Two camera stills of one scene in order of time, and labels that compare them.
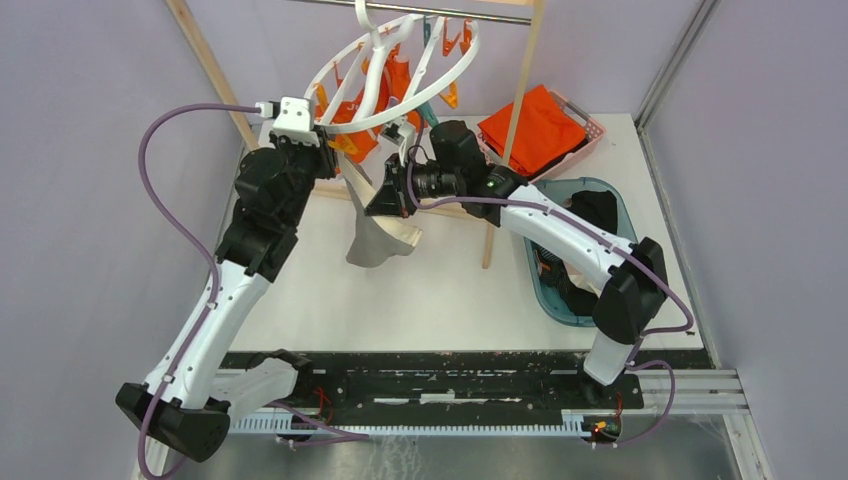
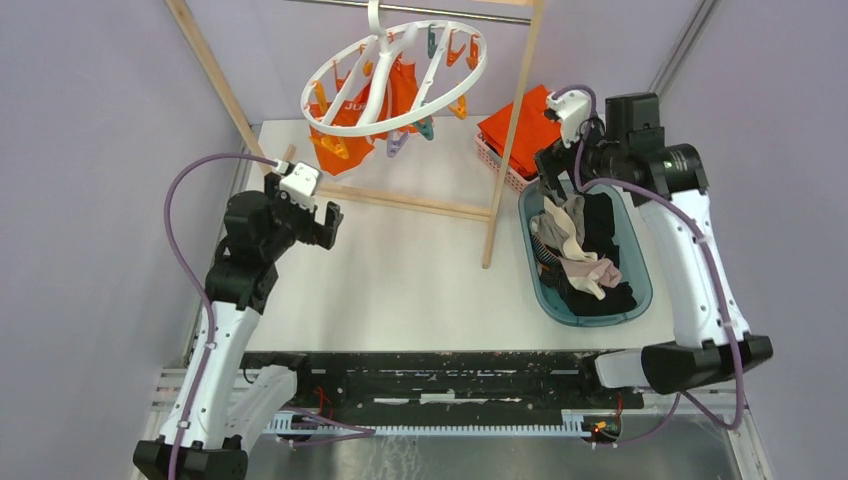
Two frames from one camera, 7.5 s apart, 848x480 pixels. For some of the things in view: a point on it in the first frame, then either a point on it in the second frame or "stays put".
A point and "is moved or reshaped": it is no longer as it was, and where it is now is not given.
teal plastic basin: x=559 y=190 stays put
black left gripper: x=322 y=152 -> x=331 y=220
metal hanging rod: x=418 y=10 stays put
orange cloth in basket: x=543 y=131 stays put
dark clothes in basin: x=600 y=208 stays put
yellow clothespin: x=452 y=98 -> x=460 y=111
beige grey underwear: x=376 y=239 is moved or reshaped
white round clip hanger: x=398 y=64 is moved or reshaped
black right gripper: x=395 y=197 -> x=550 y=161
